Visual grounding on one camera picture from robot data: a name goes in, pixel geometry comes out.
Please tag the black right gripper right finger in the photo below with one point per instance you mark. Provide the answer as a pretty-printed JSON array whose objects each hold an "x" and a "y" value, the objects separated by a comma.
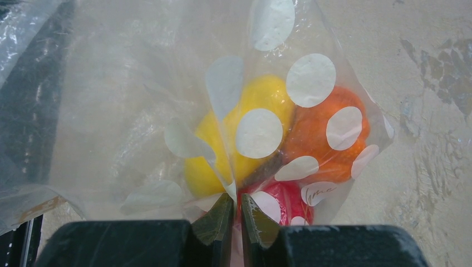
[{"x": 266, "y": 243}]

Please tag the red fake tomato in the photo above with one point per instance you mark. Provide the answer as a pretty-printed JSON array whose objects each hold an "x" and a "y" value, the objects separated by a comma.
[{"x": 281, "y": 201}]

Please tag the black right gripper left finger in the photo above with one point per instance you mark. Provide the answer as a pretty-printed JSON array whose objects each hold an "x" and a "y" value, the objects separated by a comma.
[{"x": 205, "y": 242}]

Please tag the polka dot zip top bag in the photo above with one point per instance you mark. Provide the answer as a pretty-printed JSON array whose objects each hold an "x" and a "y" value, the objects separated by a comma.
[{"x": 141, "y": 75}]

